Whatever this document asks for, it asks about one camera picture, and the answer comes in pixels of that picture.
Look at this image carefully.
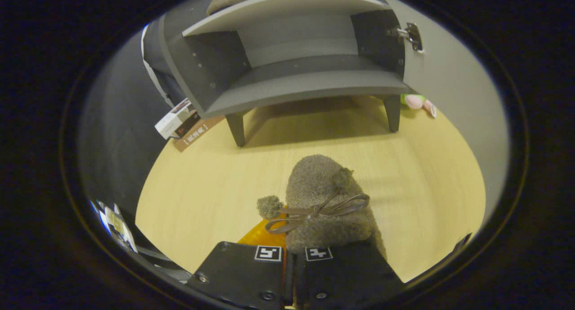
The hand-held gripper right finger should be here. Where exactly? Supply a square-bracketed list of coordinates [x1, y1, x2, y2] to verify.
[294, 240, 405, 310]

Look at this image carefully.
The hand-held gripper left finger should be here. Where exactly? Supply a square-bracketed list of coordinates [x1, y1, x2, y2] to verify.
[186, 213, 288, 310]

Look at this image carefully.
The grey shoe cabinet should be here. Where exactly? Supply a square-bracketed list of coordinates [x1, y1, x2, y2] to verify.
[157, 0, 407, 147]

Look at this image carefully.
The metal door hinge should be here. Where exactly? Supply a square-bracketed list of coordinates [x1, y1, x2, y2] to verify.
[386, 22, 424, 53]

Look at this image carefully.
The blue and white clutter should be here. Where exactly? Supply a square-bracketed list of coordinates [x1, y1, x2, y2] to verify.
[90, 200, 137, 253]

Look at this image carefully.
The pink and green plush toy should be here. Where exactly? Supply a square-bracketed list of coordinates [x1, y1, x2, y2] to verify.
[401, 93, 437, 119]

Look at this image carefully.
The black backdrop cloth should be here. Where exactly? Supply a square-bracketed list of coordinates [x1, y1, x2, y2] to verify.
[76, 16, 187, 216]

